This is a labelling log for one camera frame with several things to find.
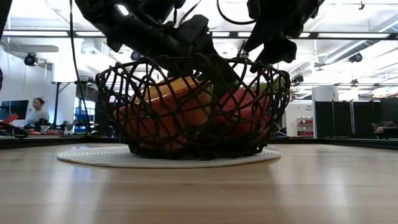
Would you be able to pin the silver ceiling duct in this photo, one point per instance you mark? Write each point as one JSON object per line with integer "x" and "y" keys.
{"x": 357, "y": 46}

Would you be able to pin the red storage shelf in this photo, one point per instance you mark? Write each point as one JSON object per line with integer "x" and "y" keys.
{"x": 305, "y": 127}

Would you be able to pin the black overhead rig beam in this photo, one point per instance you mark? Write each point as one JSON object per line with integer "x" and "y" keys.
{"x": 308, "y": 35}

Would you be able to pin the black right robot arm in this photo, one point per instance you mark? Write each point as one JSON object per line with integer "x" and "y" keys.
{"x": 306, "y": 6}

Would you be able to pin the black equipment stand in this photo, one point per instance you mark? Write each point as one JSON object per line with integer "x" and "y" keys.
{"x": 57, "y": 105}

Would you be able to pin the green white celery stalk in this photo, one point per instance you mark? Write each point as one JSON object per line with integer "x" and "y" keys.
{"x": 273, "y": 84}

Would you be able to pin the black ceiling-mounted camera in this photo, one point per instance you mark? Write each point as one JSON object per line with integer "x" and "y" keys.
{"x": 30, "y": 59}
{"x": 356, "y": 58}

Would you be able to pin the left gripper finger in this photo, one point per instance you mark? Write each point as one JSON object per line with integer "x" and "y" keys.
{"x": 185, "y": 70}
{"x": 220, "y": 70}

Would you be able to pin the person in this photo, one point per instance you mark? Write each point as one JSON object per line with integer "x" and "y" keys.
{"x": 37, "y": 116}

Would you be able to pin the large green lime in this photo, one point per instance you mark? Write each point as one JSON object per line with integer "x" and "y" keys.
{"x": 222, "y": 90}

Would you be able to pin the dark computer monitor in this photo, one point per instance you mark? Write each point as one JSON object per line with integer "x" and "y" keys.
{"x": 15, "y": 109}

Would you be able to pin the orange yellow pepper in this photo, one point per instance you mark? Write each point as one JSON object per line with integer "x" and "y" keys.
{"x": 174, "y": 88}

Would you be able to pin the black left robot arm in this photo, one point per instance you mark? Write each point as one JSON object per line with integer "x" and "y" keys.
{"x": 102, "y": 12}

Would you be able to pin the black room partition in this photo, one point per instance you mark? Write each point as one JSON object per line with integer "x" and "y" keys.
{"x": 342, "y": 118}

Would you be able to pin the red bell pepper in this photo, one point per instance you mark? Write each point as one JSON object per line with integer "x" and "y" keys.
{"x": 245, "y": 109}

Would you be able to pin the red watermelon slice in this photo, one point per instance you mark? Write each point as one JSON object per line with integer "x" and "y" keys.
{"x": 146, "y": 125}

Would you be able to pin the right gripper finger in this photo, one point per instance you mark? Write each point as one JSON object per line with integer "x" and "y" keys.
{"x": 280, "y": 51}
{"x": 256, "y": 40}

